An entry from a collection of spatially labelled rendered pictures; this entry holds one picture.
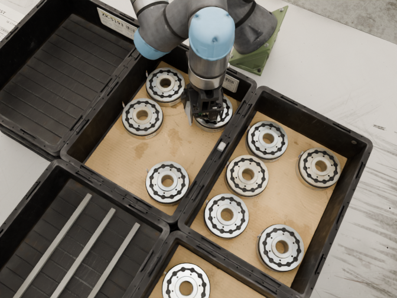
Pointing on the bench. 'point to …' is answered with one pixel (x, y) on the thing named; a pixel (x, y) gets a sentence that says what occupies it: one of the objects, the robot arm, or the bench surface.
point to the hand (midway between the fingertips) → (200, 110)
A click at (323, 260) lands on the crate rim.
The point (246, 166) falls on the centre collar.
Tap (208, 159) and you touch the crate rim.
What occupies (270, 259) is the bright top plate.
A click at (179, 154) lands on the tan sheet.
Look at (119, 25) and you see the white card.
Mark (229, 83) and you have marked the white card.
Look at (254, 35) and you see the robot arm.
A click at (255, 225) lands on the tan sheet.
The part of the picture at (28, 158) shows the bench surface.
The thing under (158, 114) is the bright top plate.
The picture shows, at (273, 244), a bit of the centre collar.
